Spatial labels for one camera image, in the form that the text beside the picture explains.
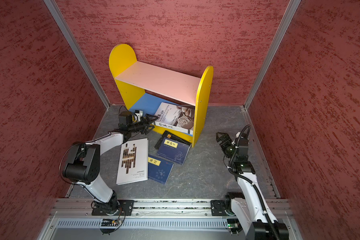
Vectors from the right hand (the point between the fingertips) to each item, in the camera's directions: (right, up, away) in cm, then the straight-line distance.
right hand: (216, 140), depth 82 cm
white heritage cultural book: (-23, +13, +8) cm, 27 cm away
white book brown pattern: (-48, -16, +3) cm, 51 cm away
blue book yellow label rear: (-25, -8, +11) cm, 28 cm away
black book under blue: (-29, +1, +18) cm, 34 cm away
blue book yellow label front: (-33, -18, +3) cm, 38 cm away
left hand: (-35, +9, +8) cm, 37 cm away
